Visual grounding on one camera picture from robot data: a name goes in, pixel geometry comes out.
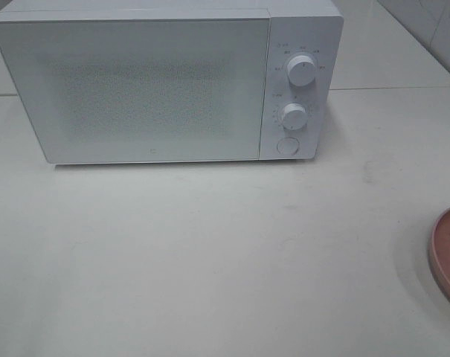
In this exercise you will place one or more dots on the pink round plate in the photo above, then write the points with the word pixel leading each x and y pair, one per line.
pixel 439 252

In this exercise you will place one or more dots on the round white door button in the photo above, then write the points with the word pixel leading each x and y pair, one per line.
pixel 288 146

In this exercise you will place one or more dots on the white microwave oven body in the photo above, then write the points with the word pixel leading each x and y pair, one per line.
pixel 295 27

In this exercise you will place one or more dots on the lower white timer knob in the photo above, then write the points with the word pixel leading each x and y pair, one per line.
pixel 293 116

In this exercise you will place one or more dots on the white microwave door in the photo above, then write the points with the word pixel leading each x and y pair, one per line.
pixel 126 92

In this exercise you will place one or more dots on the upper white power knob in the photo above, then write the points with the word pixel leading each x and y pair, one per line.
pixel 301 70

